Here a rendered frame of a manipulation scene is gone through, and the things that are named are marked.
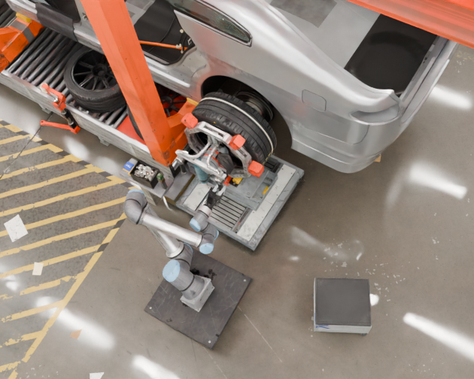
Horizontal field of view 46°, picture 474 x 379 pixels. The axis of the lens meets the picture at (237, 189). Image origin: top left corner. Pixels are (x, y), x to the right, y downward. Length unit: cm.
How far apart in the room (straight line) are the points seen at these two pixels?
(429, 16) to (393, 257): 303
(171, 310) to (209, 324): 31
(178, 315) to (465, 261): 229
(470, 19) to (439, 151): 334
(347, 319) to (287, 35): 201
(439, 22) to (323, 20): 275
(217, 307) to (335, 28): 233
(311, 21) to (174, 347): 275
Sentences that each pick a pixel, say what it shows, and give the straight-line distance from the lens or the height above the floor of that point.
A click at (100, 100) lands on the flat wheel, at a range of 508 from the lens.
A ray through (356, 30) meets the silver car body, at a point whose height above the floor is 92.
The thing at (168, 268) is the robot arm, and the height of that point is 62.
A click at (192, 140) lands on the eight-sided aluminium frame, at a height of 78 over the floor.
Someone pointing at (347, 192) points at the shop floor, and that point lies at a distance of 488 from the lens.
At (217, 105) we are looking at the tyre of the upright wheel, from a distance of 393.
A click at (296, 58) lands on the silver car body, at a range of 343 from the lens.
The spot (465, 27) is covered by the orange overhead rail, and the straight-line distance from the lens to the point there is 190.
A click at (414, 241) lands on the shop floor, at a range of 477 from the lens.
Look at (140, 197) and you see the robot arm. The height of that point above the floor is 102.
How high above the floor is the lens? 435
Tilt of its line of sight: 63 degrees down
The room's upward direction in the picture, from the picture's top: 12 degrees counter-clockwise
